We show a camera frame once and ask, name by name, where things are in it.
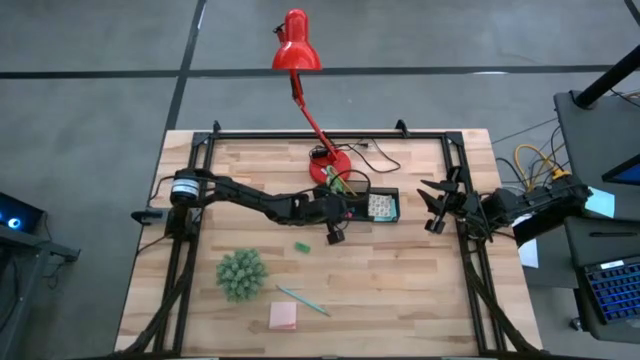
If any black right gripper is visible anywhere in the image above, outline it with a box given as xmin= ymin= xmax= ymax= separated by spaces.
xmin=416 ymin=165 xmax=466 ymax=234

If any teal sticky note pad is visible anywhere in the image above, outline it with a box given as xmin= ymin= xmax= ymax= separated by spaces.
xmin=368 ymin=193 xmax=400 ymax=223

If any teal pencil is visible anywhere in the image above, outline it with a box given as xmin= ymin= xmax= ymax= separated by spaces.
xmin=275 ymin=284 xmax=332 ymax=318

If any pink sticky note pad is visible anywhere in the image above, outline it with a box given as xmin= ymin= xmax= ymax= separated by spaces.
xmin=268 ymin=301 xmax=298 ymax=331

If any black mesh desk organizer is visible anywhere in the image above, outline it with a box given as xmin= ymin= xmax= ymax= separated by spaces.
xmin=313 ymin=185 xmax=401 ymax=224

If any white paper sheet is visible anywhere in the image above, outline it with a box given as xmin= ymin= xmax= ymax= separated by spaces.
xmin=517 ymin=238 xmax=541 ymax=270

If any green artificial succulent plant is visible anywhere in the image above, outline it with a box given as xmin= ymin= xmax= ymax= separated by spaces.
xmin=215 ymin=247 xmax=270 ymax=304

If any grey side desk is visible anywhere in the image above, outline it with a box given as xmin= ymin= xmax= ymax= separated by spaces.
xmin=553 ymin=89 xmax=640 ymax=346

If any red desk lamp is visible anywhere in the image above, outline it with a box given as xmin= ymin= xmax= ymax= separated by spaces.
xmin=271 ymin=8 xmax=353 ymax=189

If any pale blue paper note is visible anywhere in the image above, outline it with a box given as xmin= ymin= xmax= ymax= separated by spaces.
xmin=584 ymin=185 xmax=617 ymax=220

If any black table clamp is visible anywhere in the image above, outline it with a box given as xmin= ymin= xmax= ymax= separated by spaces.
xmin=130 ymin=208 xmax=166 ymax=226

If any dark tablet screen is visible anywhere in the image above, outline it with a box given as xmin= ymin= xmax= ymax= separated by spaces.
xmin=601 ymin=153 xmax=640 ymax=187

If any laptop with blue keys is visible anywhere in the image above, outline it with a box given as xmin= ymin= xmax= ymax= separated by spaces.
xmin=582 ymin=255 xmax=640 ymax=326

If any black slanted pole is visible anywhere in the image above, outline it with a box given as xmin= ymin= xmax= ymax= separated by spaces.
xmin=573 ymin=44 xmax=640 ymax=110

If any dark grey equipment stand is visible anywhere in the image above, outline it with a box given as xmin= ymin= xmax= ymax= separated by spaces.
xmin=0 ymin=224 xmax=82 ymax=360

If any computer with blue light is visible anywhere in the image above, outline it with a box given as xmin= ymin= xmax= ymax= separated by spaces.
xmin=0 ymin=192 xmax=45 ymax=235

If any black lamp power cable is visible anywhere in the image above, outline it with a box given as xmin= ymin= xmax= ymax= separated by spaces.
xmin=308 ymin=138 xmax=403 ymax=175

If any yellow cable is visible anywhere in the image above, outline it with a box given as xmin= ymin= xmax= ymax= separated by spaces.
xmin=514 ymin=143 xmax=572 ymax=192

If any black aluminium table frame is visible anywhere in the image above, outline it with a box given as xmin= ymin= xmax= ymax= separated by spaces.
xmin=117 ymin=119 xmax=539 ymax=359

